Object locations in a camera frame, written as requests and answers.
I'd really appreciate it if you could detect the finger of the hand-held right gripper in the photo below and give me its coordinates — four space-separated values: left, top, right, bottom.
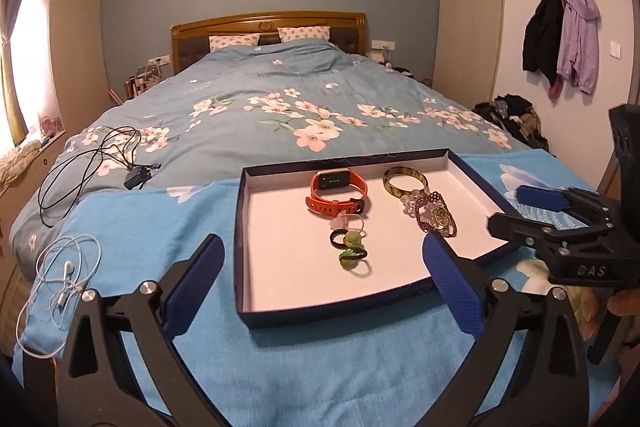
487 212 618 264
516 185 622 230

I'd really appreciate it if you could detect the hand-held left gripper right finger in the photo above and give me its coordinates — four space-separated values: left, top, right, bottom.
421 232 592 427

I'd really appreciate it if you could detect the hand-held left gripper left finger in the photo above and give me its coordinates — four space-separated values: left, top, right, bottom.
55 233 226 427

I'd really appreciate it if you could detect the purple beaded bracelet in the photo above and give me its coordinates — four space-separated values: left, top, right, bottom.
412 190 459 238

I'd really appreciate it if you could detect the dark blue tray box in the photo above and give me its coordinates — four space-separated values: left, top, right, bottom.
234 148 524 331

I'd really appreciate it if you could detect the dark green stone ring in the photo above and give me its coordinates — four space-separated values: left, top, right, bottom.
338 248 371 278

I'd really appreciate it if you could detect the person's right forearm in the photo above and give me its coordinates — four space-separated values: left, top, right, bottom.
617 341 640 414

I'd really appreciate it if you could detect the person's right hand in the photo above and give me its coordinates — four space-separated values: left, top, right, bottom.
606 284 640 319

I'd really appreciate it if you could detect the pile of dark clothes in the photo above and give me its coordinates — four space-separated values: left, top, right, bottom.
472 94 551 154

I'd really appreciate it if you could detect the tortoiseshell bangle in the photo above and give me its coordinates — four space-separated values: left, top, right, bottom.
382 166 430 199

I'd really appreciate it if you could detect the orange smart band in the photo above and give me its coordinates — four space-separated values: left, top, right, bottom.
306 168 372 217

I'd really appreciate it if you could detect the light blue blanket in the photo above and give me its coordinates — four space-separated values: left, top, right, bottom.
12 151 628 427

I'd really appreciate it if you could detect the black jacket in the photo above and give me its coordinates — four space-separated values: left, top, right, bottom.
522 0 565 88

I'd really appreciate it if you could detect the purple jacket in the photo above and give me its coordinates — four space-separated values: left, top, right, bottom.
556 0 600 96

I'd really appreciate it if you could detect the bedside table clutter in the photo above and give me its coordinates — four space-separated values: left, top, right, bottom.
122 56 171 101

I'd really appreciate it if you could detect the floral blue duvet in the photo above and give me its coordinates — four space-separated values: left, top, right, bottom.
9 40 545 280

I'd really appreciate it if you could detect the pink floral decoration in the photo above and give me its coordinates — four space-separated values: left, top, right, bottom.
38 114 64 136

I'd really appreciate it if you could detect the wooden bed headboard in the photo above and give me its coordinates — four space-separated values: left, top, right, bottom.
170 11 369 76

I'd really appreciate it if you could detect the patterned white pillow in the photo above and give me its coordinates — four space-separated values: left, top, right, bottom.
208 33 261 53
277 25 332 43

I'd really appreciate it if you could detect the window curtain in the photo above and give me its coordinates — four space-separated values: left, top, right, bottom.
0 0 40 148

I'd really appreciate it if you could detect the clear crystal bracelet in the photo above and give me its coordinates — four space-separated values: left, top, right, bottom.
399 188 436 223

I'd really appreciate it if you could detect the black charger cable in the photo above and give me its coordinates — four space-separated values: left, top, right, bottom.
38 126 162 229

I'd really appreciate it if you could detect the white earphone cable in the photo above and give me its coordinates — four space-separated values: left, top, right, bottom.
15 234 104 359

